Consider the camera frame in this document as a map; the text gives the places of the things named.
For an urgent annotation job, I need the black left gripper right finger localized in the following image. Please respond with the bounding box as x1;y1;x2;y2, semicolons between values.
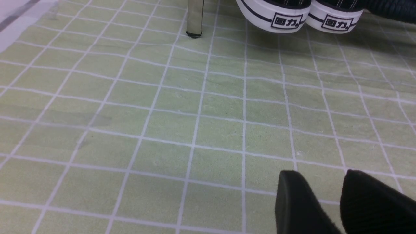
339;169;416;234

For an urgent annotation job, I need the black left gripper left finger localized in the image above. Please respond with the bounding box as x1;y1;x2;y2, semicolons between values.
275;170;341;234

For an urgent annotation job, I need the stainless steel shoe rack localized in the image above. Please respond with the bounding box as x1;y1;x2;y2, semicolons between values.
186;0;204;39

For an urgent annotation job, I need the black canvas sneaker right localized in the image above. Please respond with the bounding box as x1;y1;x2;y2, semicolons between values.
306;0;366;34

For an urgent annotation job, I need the black canvas sneaker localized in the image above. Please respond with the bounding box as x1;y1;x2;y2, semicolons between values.
236;0;312;33
306;0;366;34

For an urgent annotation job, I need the black canvas sneaker left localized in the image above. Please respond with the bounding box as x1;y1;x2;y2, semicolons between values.
236;0;312;33

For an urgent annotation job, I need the black knit shoe left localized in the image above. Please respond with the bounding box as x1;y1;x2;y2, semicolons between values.
365;0;416;24

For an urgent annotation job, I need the green checkered tablecloth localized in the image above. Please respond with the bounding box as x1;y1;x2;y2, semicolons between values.
0;0;415;234

